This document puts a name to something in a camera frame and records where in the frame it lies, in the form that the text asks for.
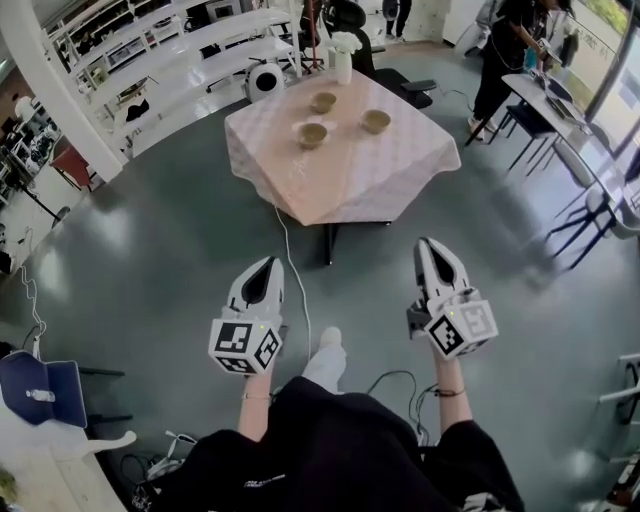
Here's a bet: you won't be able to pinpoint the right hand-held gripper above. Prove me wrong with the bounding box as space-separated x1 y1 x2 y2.
406 237 499 359

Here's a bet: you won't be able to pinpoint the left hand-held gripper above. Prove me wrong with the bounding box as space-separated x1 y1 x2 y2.
208 256 289 376

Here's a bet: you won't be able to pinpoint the person's left forearm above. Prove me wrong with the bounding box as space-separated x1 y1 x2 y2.
237 372 274 444

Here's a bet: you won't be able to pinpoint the person's right forearm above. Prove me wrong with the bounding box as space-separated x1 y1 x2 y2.
433 355 474 446

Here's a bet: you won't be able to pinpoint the person's black top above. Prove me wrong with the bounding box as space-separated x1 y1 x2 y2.
127 377 526 512

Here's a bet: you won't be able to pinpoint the grey seat chair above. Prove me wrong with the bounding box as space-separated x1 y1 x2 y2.
544 184 621 271
507 142 596 221

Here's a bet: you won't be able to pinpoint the black office chair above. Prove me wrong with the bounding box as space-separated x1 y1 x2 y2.
324 0 436 109

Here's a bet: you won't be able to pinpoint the black floor fan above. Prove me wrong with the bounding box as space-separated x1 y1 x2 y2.
14 179 71 229

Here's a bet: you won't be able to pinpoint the white desk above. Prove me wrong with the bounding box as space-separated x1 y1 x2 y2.
501 72 640 201

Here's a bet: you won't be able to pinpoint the white round-window pet carrier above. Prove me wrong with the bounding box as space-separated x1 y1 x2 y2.
248 62 287 104

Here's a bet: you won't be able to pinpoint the black crumpled cloth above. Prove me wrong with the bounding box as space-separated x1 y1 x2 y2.
124 99 151 124

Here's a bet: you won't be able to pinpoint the black white striped fabric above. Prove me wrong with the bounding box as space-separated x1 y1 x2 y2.
462 492 501 512

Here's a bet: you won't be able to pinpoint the red chair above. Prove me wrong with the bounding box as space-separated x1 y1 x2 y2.
49 134 99 194

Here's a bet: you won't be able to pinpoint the blue cushioned chair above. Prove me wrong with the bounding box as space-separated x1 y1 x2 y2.
0 349 134 431

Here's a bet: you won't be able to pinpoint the white vase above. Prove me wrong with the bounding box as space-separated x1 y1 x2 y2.
333 48 354 86

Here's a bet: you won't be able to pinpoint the white flower bouquet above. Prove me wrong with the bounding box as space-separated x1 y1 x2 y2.
327 30 364 55

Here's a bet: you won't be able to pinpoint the white shelving unit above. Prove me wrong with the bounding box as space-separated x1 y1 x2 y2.
42 0 301 151

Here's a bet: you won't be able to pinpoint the red coat stand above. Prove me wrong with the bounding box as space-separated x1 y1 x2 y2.
299 0 326 76

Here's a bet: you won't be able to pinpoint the white floor cable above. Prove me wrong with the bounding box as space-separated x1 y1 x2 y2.
273 205 313 361

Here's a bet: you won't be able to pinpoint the black floor cable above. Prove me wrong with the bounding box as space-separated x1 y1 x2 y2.
367 369 441 446

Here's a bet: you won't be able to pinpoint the black frame chair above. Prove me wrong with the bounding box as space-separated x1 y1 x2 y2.
464 102 559 176

